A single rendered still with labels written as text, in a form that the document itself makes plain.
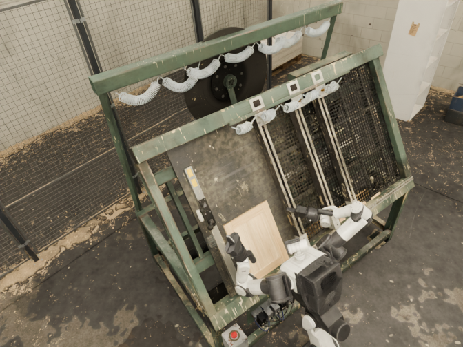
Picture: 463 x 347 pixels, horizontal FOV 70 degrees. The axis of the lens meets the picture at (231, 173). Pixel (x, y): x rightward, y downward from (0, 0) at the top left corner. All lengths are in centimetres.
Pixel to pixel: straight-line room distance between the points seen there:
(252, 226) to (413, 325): 183
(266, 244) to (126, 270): 187
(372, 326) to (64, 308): 291
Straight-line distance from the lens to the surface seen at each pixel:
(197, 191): 212
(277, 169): 236
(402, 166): 336
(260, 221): 239
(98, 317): 368
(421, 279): 385
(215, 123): 211
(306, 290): 200
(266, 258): 248
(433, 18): 541
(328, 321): 218
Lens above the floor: 301
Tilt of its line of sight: 41 degrees down
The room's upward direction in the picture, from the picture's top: 6 degrees counter-clockwise
